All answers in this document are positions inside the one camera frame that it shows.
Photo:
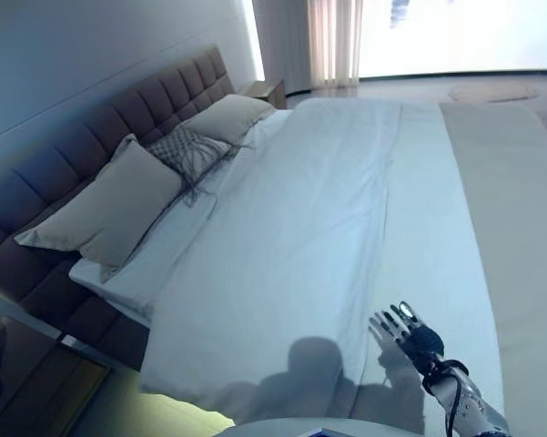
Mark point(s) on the beige curtain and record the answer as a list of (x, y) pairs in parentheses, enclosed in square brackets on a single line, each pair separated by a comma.
[(327, 41)]

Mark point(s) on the wooden bedside table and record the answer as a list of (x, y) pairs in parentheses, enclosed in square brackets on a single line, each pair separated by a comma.
[(36, 391), (268, 93)]

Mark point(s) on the grey fringed decorative cushion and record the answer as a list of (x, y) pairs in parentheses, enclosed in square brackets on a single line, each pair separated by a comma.
[(182, 148)]

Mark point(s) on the large beige pillow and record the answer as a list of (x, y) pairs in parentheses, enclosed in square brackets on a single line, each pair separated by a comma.
[(114, 209)]

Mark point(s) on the white duvet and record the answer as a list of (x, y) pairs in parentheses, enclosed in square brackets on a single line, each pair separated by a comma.
[(300, 250)]

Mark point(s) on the white bed sheet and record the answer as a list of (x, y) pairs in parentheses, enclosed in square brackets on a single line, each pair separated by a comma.
[(173, 255)]

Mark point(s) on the brown tufted headboard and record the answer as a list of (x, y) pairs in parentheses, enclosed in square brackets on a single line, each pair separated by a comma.
[(73, 150)]

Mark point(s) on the beige textured bed runner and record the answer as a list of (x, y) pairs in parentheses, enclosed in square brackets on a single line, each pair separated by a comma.
[(514, 250)]

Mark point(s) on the brown upholstered bed frame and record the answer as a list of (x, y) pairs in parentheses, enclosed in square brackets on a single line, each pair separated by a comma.
[(36, 291)]

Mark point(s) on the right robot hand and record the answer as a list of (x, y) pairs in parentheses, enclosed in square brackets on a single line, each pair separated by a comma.
[(421, 341)]

